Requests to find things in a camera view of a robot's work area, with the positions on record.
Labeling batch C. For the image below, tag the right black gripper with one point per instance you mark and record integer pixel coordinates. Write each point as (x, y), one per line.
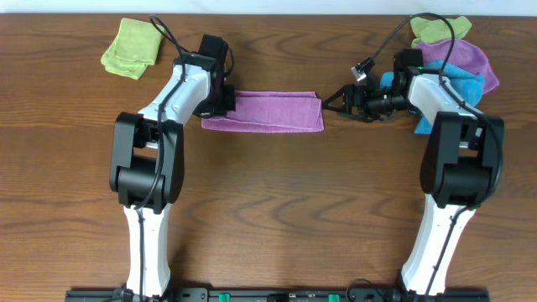
(352, 101)

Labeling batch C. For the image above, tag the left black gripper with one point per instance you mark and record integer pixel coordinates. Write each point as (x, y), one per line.
(226, 99)

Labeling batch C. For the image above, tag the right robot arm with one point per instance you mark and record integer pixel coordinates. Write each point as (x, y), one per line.
(460, 169)

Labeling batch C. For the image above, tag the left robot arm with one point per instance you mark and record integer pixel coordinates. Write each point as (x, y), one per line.
(148, 162)

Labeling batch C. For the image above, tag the folded green cloth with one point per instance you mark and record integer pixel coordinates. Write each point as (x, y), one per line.
(135, 47)

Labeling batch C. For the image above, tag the crumpled green cloth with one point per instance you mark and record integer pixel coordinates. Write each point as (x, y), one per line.
(433, 31)

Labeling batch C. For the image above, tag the blue cloth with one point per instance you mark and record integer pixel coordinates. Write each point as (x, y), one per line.
(467, 85)

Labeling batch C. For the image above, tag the purple cloth with tag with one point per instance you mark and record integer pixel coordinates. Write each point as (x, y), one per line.
(464, 55)

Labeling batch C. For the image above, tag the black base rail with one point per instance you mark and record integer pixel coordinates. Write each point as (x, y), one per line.
(264, 295)

